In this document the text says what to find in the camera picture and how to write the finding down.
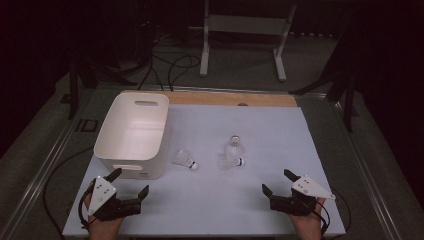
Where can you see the person's left hand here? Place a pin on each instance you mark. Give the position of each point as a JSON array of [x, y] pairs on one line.
[[103, 230]]

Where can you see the metal floor rail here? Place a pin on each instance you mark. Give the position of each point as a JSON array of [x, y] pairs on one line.
[[266, 90], [365, 170], [43, 168]]

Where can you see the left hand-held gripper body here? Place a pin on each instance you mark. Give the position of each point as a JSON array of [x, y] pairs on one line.
[[101, 195]]

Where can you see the white metal stand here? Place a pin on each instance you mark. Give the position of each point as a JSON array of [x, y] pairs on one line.
[[246, 25]]

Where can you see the person's right hand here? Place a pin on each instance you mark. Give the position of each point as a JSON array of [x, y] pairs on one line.
[[308, 228]]

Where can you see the black metal stand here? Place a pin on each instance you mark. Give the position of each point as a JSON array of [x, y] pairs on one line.
[[348, 106], [73, 90]]

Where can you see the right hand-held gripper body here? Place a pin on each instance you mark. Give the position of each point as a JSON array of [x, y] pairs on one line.
[[308, 188]]

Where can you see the white plastic storage bin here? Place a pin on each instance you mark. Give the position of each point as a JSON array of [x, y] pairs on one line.
[[133, 130]]

